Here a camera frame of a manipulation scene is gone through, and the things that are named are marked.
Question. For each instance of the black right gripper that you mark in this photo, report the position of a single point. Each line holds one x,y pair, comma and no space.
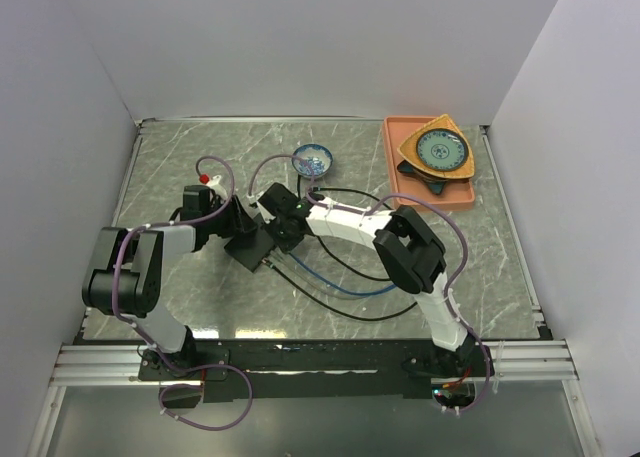
286,245

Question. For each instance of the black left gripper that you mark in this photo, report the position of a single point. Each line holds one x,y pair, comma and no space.
241,221

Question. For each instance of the black network switch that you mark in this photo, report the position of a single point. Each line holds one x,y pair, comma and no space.
250,249

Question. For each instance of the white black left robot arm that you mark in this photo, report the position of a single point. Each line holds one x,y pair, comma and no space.
124,274

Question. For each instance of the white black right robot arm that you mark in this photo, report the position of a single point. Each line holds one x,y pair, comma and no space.
412,255

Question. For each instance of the blue white porcelain bowl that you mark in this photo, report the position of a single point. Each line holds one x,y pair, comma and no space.
312,161

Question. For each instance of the yellow triangular woven plate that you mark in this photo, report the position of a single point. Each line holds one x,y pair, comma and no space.
407,150

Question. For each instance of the dark blue triangular plate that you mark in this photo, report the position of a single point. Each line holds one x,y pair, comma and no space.
436,185

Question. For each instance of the teal round patterned plate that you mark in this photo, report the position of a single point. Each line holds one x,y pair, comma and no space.
442,149

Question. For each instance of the pink plastic tray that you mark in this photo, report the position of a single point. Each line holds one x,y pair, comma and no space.
456,197

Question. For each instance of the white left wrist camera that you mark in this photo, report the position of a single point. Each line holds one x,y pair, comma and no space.
214,183

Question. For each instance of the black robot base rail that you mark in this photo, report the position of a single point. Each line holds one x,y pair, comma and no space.
290,368

